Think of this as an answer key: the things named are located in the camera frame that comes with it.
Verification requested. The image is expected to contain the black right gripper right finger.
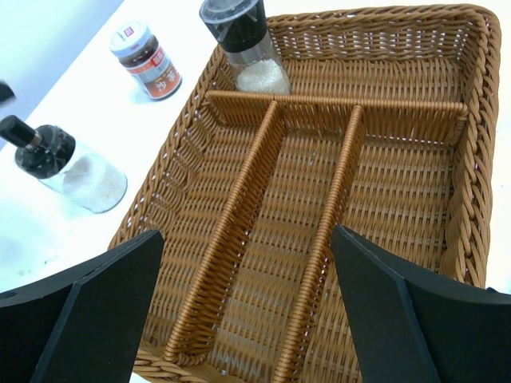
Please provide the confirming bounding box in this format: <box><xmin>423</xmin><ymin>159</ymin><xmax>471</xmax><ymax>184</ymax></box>
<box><xmin>331</xmin><ymin>226</ymin><xmax>510</xmax><ymax>382</ymax></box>

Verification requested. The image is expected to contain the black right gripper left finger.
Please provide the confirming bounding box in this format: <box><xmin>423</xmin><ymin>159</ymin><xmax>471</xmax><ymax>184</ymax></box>
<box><xmin>1</xmin><ymin>230</ymin><xmax>164</xmax><ymax>382</ymax></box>

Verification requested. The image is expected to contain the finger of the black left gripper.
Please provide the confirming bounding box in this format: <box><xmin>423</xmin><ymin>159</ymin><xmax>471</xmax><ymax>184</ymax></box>
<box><xmin>0</xmin><ymin>81</ymin><xmax>15</xmax><ymax>105</ymax></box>

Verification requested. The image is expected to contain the black-cap glass salt bottle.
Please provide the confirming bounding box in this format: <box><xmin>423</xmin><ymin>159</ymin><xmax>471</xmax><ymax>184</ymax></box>
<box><xmin>1</xmin><ymin>115</ymin><xmax>128</xmax><ymax>214</ymax></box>

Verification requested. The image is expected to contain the clear-cap salt grinder bottle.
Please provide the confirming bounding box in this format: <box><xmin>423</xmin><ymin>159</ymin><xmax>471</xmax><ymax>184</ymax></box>
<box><xmin>200</xmin><ymin>0</ymin><xmax>291</xmax><ymax>94</ymax></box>

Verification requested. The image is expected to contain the orange-label spice jar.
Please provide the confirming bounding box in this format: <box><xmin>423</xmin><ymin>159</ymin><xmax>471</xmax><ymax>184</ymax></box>
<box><xmin>109</xmin><ymin>22</ymin><xmax>182</xmax><ymax>100</ymax></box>

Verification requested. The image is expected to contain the brown wicker divided basket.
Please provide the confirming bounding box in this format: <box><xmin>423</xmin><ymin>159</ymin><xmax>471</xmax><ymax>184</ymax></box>
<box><xmin>112</xmin><ymin>4</ymin><xmax>501</xmax><ymax>382</ymax></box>

